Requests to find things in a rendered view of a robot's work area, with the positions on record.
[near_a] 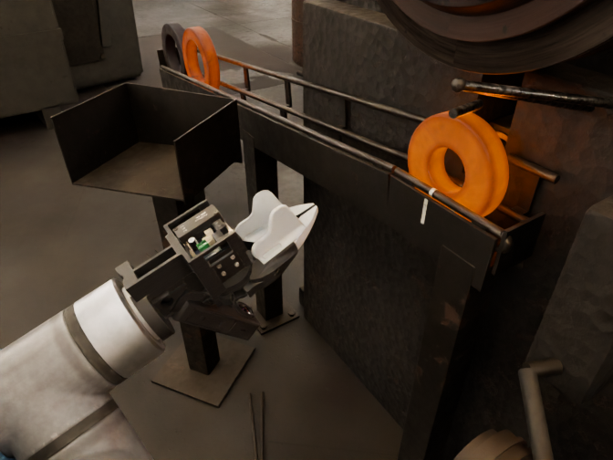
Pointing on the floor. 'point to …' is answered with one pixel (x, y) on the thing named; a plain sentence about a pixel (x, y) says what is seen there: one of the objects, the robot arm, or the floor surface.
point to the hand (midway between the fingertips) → (308, 217)
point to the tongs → (254, 428)
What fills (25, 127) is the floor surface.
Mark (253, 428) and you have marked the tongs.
